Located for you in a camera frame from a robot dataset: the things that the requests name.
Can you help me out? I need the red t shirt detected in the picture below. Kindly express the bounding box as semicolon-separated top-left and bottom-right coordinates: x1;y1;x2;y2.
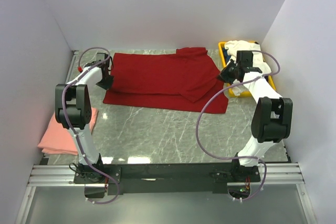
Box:
103;47;223;112

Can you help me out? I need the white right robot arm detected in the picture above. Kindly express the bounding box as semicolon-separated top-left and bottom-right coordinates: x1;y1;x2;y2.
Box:
217;50;293;182

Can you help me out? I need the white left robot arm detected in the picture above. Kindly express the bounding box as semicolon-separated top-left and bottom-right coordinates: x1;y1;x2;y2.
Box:
55;50;114;183

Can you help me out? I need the blue garment in bin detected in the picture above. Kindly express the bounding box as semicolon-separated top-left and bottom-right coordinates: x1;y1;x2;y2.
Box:
222;47;231;63

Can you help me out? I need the yellow plastic bin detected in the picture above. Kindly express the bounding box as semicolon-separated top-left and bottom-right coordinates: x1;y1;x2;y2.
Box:
218;41;276;98

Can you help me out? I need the white t shirt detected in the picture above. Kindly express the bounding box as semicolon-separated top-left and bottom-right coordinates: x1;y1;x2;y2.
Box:
225;40;271;93

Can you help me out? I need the folded pink t shirt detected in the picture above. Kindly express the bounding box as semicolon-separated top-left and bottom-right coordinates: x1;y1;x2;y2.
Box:
37;108;99;156

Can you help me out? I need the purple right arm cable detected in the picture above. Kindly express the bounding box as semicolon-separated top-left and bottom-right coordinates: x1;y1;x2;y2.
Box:
196;50;281;201

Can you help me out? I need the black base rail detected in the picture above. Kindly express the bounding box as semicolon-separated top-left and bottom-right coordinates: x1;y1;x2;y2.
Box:
73;162;261;198

